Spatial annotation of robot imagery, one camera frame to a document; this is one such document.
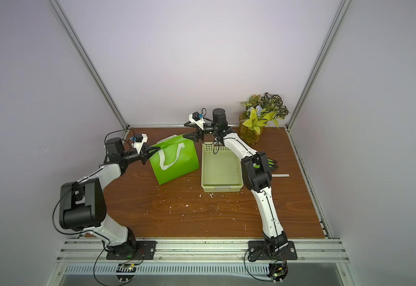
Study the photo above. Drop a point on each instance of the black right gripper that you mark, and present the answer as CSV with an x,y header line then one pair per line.
x,y
199,131

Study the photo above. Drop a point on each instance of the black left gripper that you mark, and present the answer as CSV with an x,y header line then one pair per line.
x,y
147,151

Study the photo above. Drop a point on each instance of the green insulated delivery bag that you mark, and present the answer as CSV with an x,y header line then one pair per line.
x,y
176,157

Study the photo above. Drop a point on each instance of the light green perforated basket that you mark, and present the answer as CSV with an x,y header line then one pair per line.
x,y
221,170

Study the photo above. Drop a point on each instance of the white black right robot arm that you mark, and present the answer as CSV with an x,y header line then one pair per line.
x,y
256,172

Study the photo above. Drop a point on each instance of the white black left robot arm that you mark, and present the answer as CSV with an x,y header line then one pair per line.
x,y
82,207

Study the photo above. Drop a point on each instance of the amber plastic vase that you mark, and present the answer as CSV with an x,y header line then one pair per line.
x,y
250,134

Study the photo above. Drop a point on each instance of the artificial flower plant bouquet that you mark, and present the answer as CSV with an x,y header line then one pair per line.
x,y
262,109

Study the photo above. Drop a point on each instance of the green black work glove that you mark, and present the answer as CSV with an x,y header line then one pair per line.
x,y
273,164

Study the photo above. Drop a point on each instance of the small circuit board left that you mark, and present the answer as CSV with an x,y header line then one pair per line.
x,y
125,272

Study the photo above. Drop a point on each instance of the small circuit board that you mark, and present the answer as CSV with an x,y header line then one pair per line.
x,y
125,272
277,272

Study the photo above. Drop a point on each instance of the small circuit board right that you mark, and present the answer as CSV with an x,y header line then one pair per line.
x,y
277,272

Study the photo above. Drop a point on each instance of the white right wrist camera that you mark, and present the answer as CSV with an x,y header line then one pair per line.
x,y
197,118

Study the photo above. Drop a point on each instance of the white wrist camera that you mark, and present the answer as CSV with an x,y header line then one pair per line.
x,y
197,118
138,141

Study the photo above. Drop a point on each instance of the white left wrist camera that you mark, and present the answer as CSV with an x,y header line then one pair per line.
x,y
138,141

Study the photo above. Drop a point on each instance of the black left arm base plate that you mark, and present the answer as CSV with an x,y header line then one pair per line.
x,y
143,250

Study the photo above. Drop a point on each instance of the aluminium front frame rail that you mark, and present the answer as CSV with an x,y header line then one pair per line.
x,y
168,250

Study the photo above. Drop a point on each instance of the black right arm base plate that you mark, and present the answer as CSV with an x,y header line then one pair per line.
x,y
259,250

